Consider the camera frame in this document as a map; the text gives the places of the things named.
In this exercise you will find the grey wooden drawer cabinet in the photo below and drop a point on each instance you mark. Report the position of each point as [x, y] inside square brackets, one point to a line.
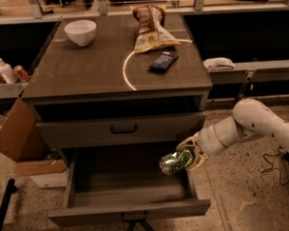
[107, 80]

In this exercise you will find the white pump bottle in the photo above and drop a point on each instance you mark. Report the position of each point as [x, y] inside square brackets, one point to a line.
[7, 72]

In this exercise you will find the open grey middle drawer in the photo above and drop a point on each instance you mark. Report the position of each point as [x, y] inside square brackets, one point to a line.
[109, 184]

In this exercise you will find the brown chip bag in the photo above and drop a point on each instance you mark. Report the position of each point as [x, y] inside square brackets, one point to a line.
[151, 33]

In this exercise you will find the dark blue snack bar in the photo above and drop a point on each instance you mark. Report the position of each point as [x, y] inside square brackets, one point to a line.
[164, 61]

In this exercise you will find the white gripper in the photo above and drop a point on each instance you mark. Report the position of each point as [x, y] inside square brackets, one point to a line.
[208, 140]

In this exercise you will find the closed grey upper drawer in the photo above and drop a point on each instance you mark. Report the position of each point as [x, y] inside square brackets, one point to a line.
[127, 130]

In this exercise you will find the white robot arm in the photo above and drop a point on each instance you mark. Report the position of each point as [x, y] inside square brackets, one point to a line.
[250, 119]

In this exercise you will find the folded white cloth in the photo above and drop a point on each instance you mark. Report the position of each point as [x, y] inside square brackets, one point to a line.
[218, 63]

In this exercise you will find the brown cardboard box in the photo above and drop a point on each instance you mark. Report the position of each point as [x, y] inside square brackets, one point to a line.
[22, 142]

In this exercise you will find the white ceramic bowl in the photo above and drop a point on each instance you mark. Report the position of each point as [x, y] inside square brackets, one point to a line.
[81, 32]

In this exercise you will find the black pole lower left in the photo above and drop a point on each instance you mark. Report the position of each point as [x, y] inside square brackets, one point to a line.
[10, 189]

